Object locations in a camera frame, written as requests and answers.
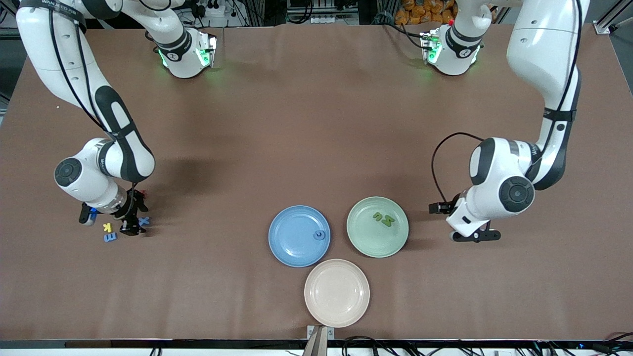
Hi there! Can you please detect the green plate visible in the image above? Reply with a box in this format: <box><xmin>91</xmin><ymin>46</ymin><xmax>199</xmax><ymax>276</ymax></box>
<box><xmin>346</xmin><ymin>196</ymin><xmax>409</xmax><ymax>259</ymax></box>

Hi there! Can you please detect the beige plate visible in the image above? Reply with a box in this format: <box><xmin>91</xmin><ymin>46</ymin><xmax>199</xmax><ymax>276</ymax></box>
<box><xmin>304</xmin><ymin>259</ymin><xmax>370</xmax><ymax>328</ymax></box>

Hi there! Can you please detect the blue plate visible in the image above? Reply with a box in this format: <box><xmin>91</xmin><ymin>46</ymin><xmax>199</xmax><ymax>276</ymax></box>
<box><xmin>268</xmin><ymin>205</ymin><xmax>331</xmax><ymax>268</ymax></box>

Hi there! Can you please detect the brown paper table cover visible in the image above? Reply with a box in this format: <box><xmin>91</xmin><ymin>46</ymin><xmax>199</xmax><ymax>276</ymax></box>
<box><xmin>0</xmin><ymin>24</ymin><xmax>633</xmax><ymax>342</ymax></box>

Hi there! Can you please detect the pile of orange bags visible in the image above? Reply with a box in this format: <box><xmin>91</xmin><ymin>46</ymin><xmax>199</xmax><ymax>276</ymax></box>
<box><xmin>396</xmin><ymin>0</ymin><xmax>458</xmax><ymax>25</ymax></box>

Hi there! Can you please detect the white socket strip with plugs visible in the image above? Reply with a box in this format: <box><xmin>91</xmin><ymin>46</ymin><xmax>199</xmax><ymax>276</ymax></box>
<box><xmin>198</xmin><ymin>0</ymin><xmax>226</xmax><ymax>18</ymax></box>

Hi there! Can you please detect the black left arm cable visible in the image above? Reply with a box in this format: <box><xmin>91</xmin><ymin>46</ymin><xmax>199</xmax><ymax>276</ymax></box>
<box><xmin>432</xmin><ymin>133</ymin><xmax>488</xmax><ymax>208</ymax></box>

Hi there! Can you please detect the black table edge rail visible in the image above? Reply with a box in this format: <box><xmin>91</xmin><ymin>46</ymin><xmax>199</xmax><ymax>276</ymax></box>
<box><xmin>0</xmin><ymin>339</ymin><xmax>633</xmax><ymax>350</ymax></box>

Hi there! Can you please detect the black cable loop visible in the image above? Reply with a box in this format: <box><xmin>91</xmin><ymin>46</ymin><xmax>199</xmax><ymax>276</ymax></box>
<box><xmin>342</xmin><ymin>336</ymin><xmax>396</xmax><ymax>356</ymax></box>

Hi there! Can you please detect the grey metal table bracket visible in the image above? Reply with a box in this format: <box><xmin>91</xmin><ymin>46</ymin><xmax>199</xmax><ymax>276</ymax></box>
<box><xmin>303</xmin><ymin>325</ymin><xmax>335</xmax><ymax>356</ymax></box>

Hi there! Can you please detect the aluminium frame profile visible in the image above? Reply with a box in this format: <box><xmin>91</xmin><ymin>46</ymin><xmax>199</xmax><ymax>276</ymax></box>
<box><xmin>595</xmin><ymin>0</ymin><xmax>633</xmax><ymax>35</ymax></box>

